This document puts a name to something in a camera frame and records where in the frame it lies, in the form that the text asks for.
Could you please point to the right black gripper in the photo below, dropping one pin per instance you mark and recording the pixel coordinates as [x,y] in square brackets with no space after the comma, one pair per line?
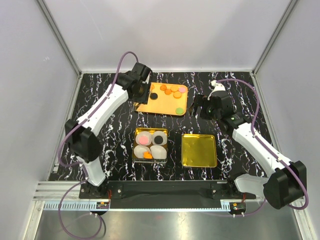
[200,100]

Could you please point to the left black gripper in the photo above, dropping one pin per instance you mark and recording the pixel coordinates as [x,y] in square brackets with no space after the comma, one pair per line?
[143,99]

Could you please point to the black round cookie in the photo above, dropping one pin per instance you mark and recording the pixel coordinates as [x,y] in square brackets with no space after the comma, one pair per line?
[153,96]
[158,140]

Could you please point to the pink round cookie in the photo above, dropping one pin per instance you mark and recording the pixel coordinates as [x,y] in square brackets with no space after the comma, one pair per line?
[143,140]

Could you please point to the orange fish cookie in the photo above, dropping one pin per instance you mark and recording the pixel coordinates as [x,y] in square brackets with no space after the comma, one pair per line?
[147,155]

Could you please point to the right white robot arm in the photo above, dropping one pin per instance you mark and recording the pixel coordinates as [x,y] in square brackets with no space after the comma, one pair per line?
[285,181]

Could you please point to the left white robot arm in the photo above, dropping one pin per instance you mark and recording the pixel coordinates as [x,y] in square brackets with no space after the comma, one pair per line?
[82,134]

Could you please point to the green cookie bottom right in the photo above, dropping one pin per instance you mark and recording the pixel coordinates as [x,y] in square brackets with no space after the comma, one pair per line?
[179,111]

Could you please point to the pink cookie top right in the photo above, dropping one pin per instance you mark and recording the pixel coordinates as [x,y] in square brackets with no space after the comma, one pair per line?
[182,89]

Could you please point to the orange round cookie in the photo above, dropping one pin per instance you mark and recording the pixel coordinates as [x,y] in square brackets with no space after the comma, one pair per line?
[177,95]

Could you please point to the orange flower cookie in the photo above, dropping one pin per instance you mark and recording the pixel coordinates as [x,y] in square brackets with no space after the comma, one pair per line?
[163,87]

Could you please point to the orange plastic tray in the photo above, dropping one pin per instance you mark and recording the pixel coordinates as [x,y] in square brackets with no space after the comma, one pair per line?
[165,104]

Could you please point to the gold tin lid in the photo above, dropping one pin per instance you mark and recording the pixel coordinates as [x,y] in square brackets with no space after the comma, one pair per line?
[198,151]

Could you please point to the gold tin with cups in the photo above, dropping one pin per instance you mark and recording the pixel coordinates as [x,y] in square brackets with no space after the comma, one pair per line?
[159,152]

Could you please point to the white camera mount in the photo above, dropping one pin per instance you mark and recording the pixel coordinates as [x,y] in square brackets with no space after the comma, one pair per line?
[216,88]

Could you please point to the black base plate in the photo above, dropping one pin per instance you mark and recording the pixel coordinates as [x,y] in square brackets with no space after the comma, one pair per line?
[164,195]

